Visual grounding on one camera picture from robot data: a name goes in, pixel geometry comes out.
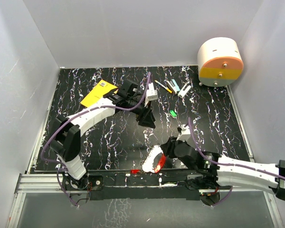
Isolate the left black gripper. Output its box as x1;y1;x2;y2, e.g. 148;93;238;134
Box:
126;97;155;128

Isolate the green key tag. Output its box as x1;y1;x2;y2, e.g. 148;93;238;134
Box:
169;110;177;118

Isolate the red key tag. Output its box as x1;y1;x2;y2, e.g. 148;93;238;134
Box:
130;169;140;174

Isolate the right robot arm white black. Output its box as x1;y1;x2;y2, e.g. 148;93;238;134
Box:
160;137;285;201

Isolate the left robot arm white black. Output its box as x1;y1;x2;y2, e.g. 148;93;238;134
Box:
49;79;158;190

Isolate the yellow white pen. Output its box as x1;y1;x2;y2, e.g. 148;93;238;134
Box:
155;80;173;94

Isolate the light blue marker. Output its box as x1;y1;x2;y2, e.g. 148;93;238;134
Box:
166;81;178;94

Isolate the white clip tool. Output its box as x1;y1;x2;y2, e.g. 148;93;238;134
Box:
178;83;191;99

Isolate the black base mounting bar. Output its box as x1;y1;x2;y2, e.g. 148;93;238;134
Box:
62;169;230;205

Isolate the yellow notebook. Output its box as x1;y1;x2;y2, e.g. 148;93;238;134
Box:
80;80;117;108

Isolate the round pastel drawer cabinet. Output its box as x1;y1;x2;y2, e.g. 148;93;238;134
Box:
197;37;244;87

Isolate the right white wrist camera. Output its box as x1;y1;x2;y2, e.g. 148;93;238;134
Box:
176;123;191;142

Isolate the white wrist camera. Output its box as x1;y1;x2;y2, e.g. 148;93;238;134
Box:
176;123;191;142
144;83;158;107

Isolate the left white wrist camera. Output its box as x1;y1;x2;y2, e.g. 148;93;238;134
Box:
144;83;158;107

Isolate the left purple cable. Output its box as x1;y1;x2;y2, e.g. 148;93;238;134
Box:
40;71;152;209

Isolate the purple cable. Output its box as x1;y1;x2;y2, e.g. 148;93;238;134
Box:
187;116;285;207
40;71;152;209

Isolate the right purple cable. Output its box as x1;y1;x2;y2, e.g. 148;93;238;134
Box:
187;116;285;207

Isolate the aluminium frame rail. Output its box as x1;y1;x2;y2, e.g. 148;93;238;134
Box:
7;174;88;228

